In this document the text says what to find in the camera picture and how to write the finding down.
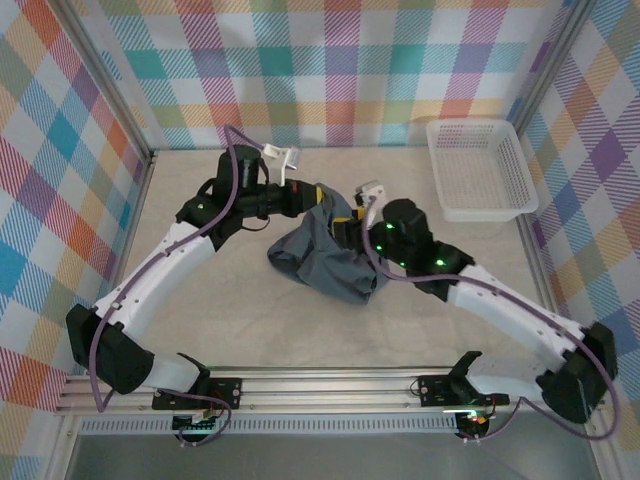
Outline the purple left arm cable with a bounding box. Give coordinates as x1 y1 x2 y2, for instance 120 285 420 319
91 124 264 447

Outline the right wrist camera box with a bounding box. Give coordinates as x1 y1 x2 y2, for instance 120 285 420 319
353 181 387 217

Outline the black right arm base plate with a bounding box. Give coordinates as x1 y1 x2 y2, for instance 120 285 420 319
417 372 511 407

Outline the white plastic mesh basket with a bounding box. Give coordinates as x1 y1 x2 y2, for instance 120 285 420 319
425 119 540 224

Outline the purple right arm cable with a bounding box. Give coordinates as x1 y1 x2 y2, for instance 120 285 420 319
363 197 623 444

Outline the grey slotted cable duct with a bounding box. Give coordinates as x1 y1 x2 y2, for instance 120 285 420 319
79 417 461 435

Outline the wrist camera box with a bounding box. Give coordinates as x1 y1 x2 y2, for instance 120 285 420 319
261 143 304 187
353 181 387 217

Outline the grey t-shirt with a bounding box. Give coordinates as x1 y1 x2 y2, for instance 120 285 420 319
266 182 389 309

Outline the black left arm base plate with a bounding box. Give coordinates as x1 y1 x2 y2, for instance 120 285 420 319
151 377 244 411

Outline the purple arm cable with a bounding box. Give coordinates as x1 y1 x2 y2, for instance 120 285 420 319
363 197 623 444
91 124 264 447

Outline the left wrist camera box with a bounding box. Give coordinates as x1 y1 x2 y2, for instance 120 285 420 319
261 143 304 187

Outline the aluminium mounting rail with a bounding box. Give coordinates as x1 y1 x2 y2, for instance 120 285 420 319
54 367 609 416

